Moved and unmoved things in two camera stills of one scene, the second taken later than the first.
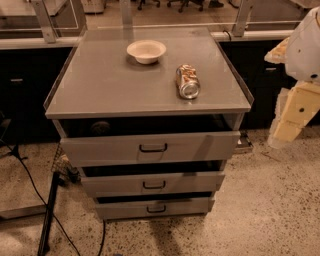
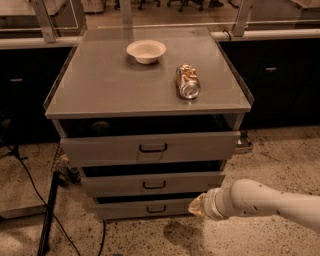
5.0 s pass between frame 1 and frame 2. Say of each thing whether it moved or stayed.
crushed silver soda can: stayed
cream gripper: moved
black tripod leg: stayed
